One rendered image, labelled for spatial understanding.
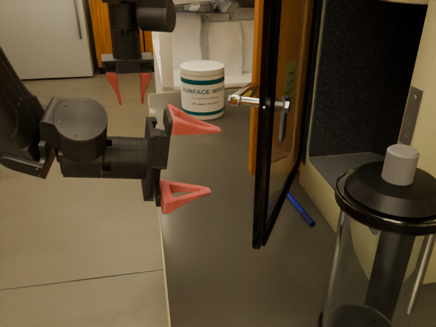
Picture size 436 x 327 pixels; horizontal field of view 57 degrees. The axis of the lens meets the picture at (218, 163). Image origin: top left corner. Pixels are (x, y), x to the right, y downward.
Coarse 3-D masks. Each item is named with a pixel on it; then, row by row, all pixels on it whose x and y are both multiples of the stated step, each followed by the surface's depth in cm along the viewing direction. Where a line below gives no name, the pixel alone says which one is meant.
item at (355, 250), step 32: (352, 224) 38; (416, 224) 34; (352, 256) 39; (384, 256) 37; (416, 256) 37; (352, 288) 40; (384, 288) 38; (416, 288) 39; (352, 320) 42; (384, 320) 40
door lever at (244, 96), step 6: (252, 84) 58; (258, 84) 59; (240, 90) 54; (246, 90) 54; (252, 90) 56; (258, 90) 59; (228, 96) 52; (234, 96) 52; (240, 96) 52; (246, 96) 53; (252, 96) 57; (228, 102) 53; (234, 102) 52; (240, 102) 52; (246, 102) 52; (252, 102) 51; (258, 102) 51
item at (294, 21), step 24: (264, 0) 42; (288, 0) 49; (312, 0) 64; (264, 24) 43; (288, 24) 51; (264, 48) 44; (288, 48) 53; (264, 72) 45; (288, 72) 56; (264, 96) 46; (264, 120) 48; (288, 120) 62; (288, 144) 66; (288, 168) 70
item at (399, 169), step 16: (400, 144) 38; (400, 160) 36; (416, 160) 36; (352, 176) 39; (368, 176) 38; (384, 176) 38; (400, 176) 36; (416, 176) 38; (432, 176) 38; (352, 192) 38; (368, 192) 36; (384, 192) 36; (400, 192) 36; (416, 192) 36; (432, 192) 36; (384, 208) 35; (400, 208) 35; (416, 208) 35; (432, 208) 35
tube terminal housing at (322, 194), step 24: (432, 0) 42; (432, 24) 42; (432, 48) 43; (432, 72) 43; (408, 96) 47; (432, 96) 44; (432, 120) 46; (432, 144) 47; (312, 168) 77; (432, 168) 49; (312, 192) 78; (336, 216) 69; (432, 264) 57
